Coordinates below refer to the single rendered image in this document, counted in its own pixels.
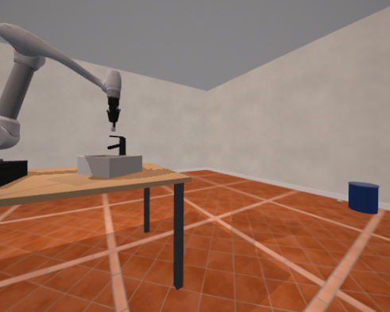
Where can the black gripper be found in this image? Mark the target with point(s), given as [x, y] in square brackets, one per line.
[113, 112]

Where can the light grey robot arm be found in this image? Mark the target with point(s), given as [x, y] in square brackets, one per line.
[25, 64]

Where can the white square sink basin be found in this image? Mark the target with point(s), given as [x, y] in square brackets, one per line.
[109, 166]

